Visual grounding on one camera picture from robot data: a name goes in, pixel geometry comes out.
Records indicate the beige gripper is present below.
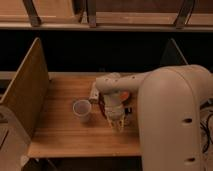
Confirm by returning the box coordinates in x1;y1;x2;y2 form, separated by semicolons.
105;103;125;132

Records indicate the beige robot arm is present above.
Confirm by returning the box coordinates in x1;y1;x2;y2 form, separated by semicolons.
96;65;213;171

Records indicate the orange round object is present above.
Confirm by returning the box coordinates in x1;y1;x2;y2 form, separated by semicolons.
120;92;129;101

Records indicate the translucent plastic cup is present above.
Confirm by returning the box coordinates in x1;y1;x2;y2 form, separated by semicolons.
72;99;92;123

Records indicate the right dark side panel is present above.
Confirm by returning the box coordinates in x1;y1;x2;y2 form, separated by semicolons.
160;38;188;67

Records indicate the left wooden side panel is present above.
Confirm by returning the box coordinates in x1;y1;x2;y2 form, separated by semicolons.
0;38;49;145

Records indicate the black cables bundle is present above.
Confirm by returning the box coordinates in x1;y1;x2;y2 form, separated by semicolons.
199;111;213;155

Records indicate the wooden shelf rail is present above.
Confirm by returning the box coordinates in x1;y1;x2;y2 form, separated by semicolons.
0;0;213;32

